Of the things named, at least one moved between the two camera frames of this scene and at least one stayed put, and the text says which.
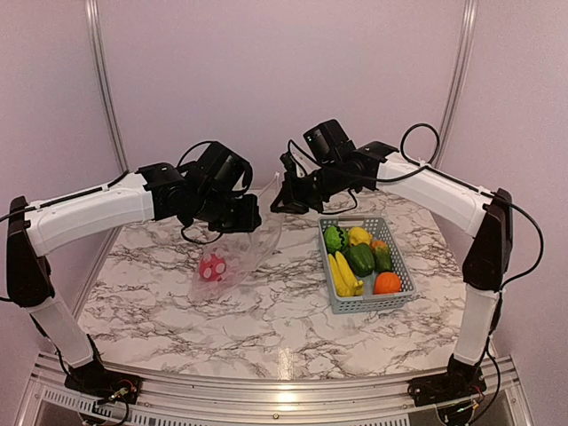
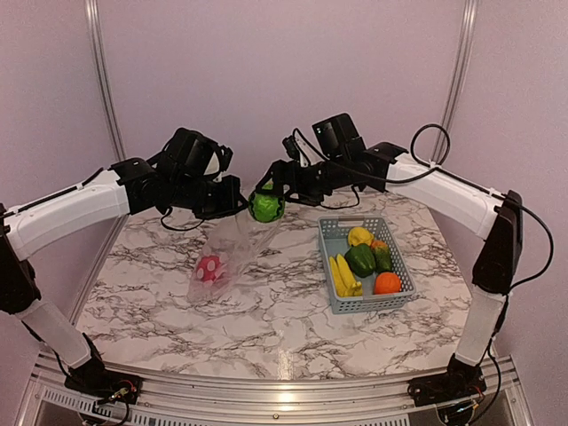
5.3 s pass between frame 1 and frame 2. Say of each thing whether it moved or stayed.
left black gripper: moved
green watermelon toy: moved
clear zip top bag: stayed
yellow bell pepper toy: stayed
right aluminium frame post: stayed
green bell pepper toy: stayed
